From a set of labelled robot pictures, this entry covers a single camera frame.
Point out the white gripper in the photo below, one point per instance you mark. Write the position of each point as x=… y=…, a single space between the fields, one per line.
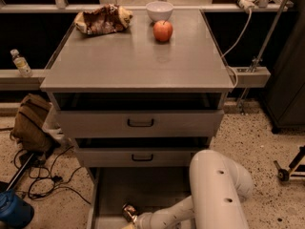
x=142 y=220

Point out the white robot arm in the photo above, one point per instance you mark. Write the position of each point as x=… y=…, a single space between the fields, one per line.
x=218 y=186

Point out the grey bottom drawer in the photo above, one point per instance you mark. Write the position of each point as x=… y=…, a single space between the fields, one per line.
x=146 y=189

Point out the grey drawer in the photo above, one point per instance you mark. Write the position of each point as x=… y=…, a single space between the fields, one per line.
x=146 y=189
x=139 y=151
x=136 y=115

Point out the grey middle drawer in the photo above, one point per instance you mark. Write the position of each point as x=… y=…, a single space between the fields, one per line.
x=139 y=151

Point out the grey top drawer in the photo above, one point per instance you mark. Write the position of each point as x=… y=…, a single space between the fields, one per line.
x=136 y=115

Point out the grey drawer cabinet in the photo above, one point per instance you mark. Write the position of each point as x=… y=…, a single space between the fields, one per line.
x=133 y=62

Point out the blue plastic container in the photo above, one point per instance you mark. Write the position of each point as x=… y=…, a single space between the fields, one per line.
x=14 y=211

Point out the brown backpack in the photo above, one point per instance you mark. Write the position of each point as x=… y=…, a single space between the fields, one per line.
x=29 y=120

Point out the black wheeled stand base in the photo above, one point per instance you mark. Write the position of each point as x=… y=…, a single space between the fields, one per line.
x=296 y=168

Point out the clear plastic bottle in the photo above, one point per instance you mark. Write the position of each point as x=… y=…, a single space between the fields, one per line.
x=21 y=63

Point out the red apple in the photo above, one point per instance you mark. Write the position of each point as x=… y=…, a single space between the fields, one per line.
x=162 y=31

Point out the crumpled brown chip bag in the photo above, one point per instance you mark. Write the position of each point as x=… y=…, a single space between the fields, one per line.
x=110 y=18

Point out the white bowl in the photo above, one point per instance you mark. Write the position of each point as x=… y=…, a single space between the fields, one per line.
x=159 y=10

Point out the white power strip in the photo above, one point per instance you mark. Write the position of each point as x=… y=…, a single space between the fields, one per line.
x=246 y=0

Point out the metal tripod pole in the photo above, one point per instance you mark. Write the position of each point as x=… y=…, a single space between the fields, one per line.
x=256 y=60

